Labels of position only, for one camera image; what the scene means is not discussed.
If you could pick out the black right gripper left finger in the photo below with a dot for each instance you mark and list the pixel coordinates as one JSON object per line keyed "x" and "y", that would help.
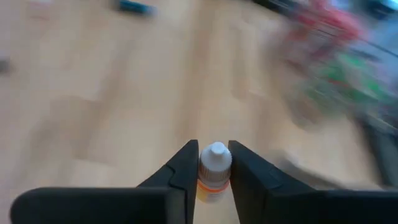
{"x": 109, "y": 205}

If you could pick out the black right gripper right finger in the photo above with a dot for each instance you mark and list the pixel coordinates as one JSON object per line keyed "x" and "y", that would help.
{"x": 295, "y": 205}

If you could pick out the clear plastic bin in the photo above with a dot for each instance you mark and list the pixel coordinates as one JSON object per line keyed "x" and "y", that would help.
{"x": 295, "y": 93}

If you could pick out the orange dropper bottle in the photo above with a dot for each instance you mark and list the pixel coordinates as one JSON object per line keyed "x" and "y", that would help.
{"x": 214, "y": 161}

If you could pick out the blue tube bottle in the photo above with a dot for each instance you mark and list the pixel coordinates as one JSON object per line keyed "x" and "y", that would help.
{"x": 136, "y": 7}

